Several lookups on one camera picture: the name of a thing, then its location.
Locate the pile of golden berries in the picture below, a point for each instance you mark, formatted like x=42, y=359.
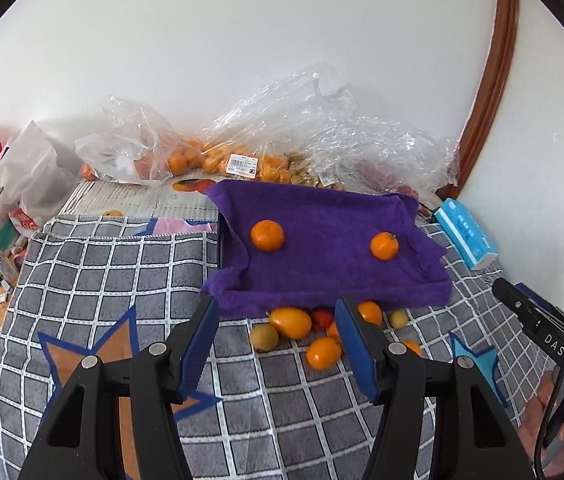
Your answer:
x=307, y=175

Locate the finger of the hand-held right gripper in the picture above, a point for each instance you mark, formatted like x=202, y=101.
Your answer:
x=511, y=301

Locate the yellow-green round fruit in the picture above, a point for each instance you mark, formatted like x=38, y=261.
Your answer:
x=264, y=337

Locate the round orange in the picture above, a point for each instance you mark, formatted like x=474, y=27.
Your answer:
x=333, y=331
x=412, y=347
x=324, y=353
x=267, y=235
x=384, y=246
x=370, y=312

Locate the brown wooden door frame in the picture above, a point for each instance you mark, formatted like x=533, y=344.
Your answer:
x=496, y=60

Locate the clear plastic bag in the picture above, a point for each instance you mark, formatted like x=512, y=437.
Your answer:
x=262, y=125
x=122, y=135
x=386, y=150

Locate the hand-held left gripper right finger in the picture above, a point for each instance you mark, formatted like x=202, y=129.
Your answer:
x=356, y=355

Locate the blue tissue pack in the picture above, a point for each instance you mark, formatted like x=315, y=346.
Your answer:
x=466, y=232

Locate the small red fruit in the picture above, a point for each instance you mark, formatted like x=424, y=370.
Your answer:
x=322, y=317

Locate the small yellow round fruit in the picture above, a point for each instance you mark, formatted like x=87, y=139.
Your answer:
x=398, y=318

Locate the grey checked blanket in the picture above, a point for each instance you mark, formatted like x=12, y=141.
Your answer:
x=112, y=280

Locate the large oval orange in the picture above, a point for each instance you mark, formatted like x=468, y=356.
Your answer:
x=289, y=322

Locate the person's right hand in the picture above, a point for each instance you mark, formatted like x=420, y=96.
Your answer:
x=534, y=422

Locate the white plastic bag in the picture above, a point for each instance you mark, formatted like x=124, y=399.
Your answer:
x=32, y=170

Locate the printed newspaper sheet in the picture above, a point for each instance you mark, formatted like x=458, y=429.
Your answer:
x=132, y=200

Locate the bagged red fruits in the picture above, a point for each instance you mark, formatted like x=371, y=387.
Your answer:
x=381, y=176

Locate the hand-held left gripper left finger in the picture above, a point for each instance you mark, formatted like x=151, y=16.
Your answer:
x=197, y=355

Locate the purple towel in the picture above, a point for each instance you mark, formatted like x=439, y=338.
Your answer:
x=322, y=220

